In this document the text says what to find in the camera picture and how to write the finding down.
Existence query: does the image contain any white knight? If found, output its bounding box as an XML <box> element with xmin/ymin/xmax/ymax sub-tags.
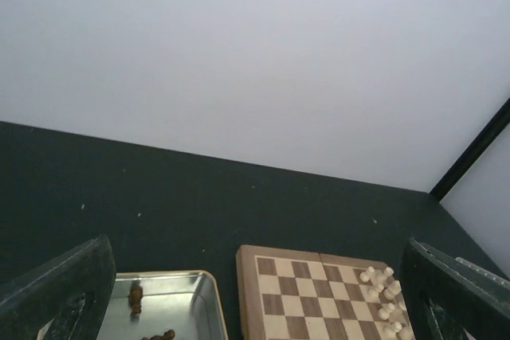
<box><xmin>383</xmin><ymin>280</ymin><xmax>402</xmax><ymax>300</ymax></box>

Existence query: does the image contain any black frame post right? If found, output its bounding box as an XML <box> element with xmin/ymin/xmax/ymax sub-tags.
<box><xmin>430</xmin><ymin>99</ymin><xmax>510</xmax><ymax>201</ymax></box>

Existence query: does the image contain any white pawn far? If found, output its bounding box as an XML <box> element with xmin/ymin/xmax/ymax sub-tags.
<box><xmin>359</xmin><ymin>266</ymin><xmax>375</xmax><ymax>283</ymax></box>

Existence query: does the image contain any wooden chess board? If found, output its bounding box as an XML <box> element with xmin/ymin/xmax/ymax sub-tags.
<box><xmin>235</xmin><ymin>244</ymin><xmax>415</xmax><ymax>340</ymax></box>

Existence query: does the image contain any dark chess piece lying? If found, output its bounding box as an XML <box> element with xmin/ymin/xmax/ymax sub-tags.
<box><xmin>142</xmin><ymin>329</ymin><xmax>175</xmax><ymax>340</ymax></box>

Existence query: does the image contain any yellow metal tin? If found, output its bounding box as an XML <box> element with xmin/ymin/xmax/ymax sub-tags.
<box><xmin>97</xmin><ymin>270</ymin><xmax>228</xmax><ymax>339</ymax></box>

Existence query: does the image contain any white rook far corner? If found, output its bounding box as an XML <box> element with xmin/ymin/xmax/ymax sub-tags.
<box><xmin>379</xmin><ymin>267</ymin><xmax>394</xmax><ymax>283</ymax></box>

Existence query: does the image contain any white pawn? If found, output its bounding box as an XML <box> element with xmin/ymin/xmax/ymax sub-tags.
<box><xmin>367</xmin><ymin>283</ymin><xmax>385</xmax><ymax>299</ymax></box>
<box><xmin>378</xmin><ymin>303</ymin><xmax>395</xmax><ymax>320</ymax></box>
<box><xmin>359</xmin><ymin>266</ymin><xmax>375</xmax><ymax>283</ymax></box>
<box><xmin>383</xmin><ymin>322</ymin><xmax>402</xmax><ymax>339</ymax></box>

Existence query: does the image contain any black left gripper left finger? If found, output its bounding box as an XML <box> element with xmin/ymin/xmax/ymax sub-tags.
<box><xmin>1</xmin><ymin>235</ymin><xmax>116</xmax><ymax>339</ymax></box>

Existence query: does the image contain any dark chess piece in tin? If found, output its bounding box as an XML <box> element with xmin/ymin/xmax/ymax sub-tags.
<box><xmin>127</xmin><ymin>283</ymin><xmax>143</xmax><ymax>317</ymax></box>

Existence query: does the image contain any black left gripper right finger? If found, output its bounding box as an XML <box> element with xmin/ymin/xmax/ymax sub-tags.
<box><xmin>399</xmin><ymin>237</ymin><xmax>509</xmax><ymax>339</ymax></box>

